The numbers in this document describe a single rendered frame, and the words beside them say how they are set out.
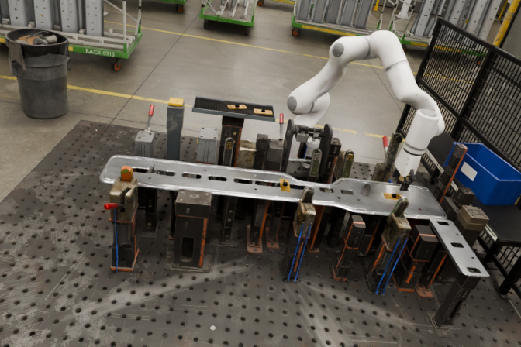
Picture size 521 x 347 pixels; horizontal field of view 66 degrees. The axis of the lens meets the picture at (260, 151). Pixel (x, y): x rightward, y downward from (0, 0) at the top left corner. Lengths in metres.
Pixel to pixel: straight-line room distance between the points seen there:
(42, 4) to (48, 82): 1.89
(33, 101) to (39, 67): 0.35
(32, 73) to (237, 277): 2.91
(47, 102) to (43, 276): 2.65
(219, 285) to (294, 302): 0.29
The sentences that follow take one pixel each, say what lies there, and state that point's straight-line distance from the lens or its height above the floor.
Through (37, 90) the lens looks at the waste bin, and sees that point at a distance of 4.08.
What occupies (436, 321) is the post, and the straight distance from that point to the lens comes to 1.76.
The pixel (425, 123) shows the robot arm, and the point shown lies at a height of 1.37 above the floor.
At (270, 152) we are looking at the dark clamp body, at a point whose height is 1.05.
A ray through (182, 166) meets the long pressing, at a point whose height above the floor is 1.00.
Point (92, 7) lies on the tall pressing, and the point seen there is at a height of 0.66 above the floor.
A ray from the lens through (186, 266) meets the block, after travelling 1.62.
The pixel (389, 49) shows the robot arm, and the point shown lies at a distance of 1.63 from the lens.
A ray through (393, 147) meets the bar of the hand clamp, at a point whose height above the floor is 1.15.
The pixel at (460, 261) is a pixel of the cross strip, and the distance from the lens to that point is 1.60.
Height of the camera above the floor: 1.91
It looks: 30 degrees down
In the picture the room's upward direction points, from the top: 10 degrees clockwise
